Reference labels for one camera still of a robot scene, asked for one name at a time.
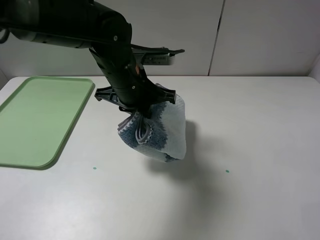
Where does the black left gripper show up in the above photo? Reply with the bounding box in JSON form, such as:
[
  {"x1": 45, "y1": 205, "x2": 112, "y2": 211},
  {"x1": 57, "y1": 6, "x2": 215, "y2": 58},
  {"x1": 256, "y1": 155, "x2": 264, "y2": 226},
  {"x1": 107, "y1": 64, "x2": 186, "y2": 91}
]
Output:
[{"x1": 94, "y1": 75, "x2": 176, "y2": 118}]

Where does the light green plastic tray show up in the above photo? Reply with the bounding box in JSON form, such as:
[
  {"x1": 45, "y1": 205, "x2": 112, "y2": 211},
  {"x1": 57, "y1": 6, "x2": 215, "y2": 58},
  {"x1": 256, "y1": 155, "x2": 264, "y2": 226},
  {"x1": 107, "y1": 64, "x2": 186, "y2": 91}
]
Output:
[{"x1": 0, "y1": 76, "x2": 95, "y2": 169}]

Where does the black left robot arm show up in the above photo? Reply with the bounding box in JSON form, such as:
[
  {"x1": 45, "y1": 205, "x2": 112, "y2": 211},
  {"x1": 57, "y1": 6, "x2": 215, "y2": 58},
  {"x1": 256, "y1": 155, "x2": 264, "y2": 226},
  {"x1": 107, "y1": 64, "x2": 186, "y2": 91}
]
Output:
[{"x1": 0, "y1": 0, "x2": 181, "y2": 117}]

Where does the blue white striped towel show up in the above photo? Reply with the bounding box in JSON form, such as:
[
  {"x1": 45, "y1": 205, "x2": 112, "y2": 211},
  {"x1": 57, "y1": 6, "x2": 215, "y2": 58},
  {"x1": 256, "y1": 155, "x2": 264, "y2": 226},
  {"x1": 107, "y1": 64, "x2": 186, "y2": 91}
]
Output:
[{"x1": 117, "y1": 94, "x2": 187, "y2": 163}]

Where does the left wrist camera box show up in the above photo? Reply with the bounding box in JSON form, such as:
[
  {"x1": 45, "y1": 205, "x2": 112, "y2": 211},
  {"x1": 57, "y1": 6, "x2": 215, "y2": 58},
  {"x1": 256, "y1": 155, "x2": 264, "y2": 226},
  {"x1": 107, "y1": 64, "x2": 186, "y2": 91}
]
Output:
[{"x1": 131, "y1": 46, "x2": 185, "y2": 66}]

